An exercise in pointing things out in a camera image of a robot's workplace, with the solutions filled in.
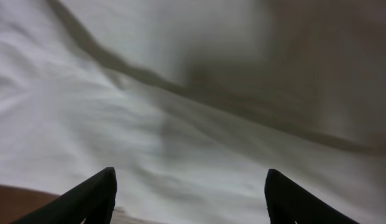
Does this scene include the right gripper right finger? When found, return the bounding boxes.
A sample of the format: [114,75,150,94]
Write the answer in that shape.
[264,169,358,224]

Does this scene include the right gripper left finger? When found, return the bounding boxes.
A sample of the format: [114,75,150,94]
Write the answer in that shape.
[12,167,117,224]

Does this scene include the white t-shirt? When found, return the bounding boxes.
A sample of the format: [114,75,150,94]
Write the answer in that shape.
[0,1,386,223]

